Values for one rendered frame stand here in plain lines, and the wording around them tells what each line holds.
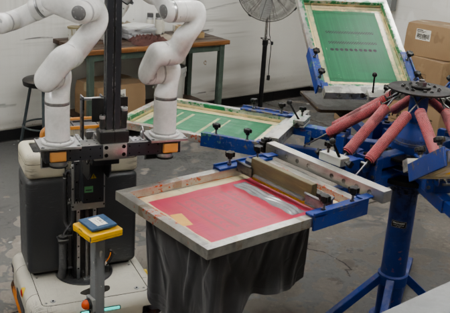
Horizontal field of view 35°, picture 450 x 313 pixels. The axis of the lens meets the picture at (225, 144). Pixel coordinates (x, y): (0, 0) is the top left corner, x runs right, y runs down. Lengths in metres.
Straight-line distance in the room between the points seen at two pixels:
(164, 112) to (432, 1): 4.85
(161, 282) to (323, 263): 1.86
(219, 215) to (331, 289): 1.68
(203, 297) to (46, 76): 0.98
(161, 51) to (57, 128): 0.49
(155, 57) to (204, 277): 0.85
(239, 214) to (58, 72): 0.84
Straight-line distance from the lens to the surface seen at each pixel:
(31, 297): 3.50
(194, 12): 2.72
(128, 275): 3.64
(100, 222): 2.56
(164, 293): 2.84
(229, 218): 2.65
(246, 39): 7.69
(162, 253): 2.76
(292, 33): 8.15
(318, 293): 4.17
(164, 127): 2.92
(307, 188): 2.78
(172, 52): 2.77
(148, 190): 2.81
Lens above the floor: 2.04
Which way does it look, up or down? 18 degrees down
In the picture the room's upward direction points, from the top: 4 degrees clockwise
